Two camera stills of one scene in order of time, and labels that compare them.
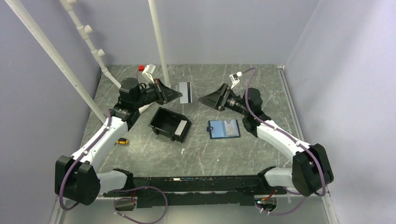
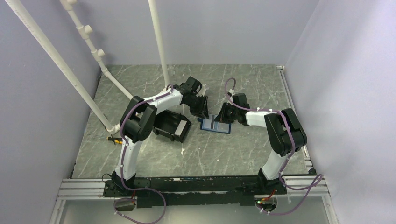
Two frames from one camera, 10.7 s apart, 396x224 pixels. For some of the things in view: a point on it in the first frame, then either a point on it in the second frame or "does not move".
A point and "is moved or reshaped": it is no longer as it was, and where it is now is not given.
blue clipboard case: x=223 y=129 is moved or reshaped
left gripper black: x=166 y=94 -> x=202 y=111
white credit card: x=185 y=88 is moved or reshaped
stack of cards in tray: x=179 y=130 does not move
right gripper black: x=215 y=99 -> x=222 y=116
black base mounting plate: x=160 y=192 does not move
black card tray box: x=166 y=122 does not move
